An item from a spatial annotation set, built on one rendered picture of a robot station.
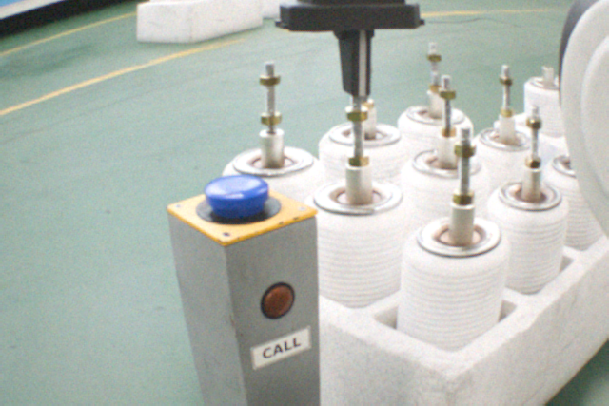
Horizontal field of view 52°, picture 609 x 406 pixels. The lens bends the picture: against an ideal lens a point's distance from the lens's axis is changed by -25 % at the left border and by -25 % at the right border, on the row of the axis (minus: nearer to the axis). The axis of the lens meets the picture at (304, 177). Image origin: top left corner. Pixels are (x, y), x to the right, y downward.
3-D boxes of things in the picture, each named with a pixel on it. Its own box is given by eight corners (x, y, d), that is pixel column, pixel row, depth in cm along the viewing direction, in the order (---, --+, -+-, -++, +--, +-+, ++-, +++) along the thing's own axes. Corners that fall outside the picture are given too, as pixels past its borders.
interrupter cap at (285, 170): (217, 166, 77) (216, 160, 76) (278, 147, 81) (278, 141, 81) (266, 187, 71) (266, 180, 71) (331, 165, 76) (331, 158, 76)
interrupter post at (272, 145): (254, 166, 76) (253, 132, 75) (274, 160, 78) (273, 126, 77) (271, 172, 75) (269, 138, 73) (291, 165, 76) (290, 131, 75)
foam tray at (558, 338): (608, 339, 80) (635, 222, 74) (424, 500, 58) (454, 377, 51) (425, 266, 109) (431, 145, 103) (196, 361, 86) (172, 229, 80)
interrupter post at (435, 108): (449, 119, 90) (448, 93, 89) (437, 123, 88) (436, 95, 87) (436, 114, 92) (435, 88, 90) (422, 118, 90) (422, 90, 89)
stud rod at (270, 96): (267, 142, 75) (265, 64, 72) (265, 138, 76) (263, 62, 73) (278, 140, 75) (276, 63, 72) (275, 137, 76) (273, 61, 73)
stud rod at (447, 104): (442, 149, 74) (441, 74, 72) (451, 149, 74) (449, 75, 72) (444, 152, 73) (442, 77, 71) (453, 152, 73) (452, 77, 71)
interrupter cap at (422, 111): (476, 122, 89) (476, 116, 89) (437, 132, 85) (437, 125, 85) (435, 106, 95) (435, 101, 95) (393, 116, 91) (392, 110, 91)
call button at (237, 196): (284, 216, 50) (282, 184, 49) (230, 234, 47) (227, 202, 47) (245, 198, 52) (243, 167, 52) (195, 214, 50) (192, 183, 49)
